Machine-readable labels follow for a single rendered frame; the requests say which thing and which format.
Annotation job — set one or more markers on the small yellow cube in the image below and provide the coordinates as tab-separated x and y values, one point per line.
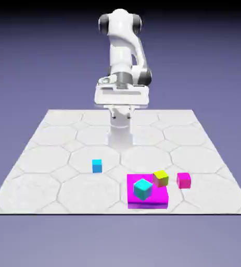
160	178

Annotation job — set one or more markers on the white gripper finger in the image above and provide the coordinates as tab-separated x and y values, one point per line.
129	113
113	113

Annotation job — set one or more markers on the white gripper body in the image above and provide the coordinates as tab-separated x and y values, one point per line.
121	97

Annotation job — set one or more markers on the small pink cube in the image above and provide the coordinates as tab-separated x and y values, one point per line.
183	180

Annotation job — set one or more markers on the small cyan cube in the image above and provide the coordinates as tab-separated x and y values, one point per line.
143	189

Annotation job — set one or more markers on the small blue cube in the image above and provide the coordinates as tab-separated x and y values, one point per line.
97	166

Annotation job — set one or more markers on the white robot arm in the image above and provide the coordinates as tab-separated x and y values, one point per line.
123	52

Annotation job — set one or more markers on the large magenta box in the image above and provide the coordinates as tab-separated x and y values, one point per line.
147	202

